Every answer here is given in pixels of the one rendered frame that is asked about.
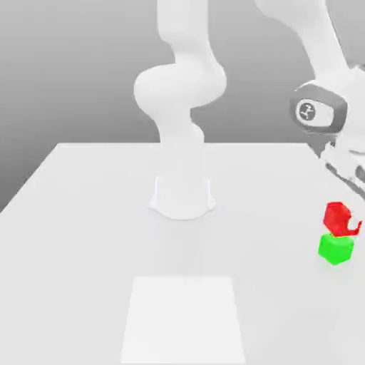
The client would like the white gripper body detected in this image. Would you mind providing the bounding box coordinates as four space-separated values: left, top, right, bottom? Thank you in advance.
324 158 365 218

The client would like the small red cube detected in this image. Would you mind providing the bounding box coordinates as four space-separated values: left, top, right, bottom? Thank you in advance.
322 201 363 238

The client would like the small green cube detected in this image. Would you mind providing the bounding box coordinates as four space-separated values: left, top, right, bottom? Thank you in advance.
317 232 355 266

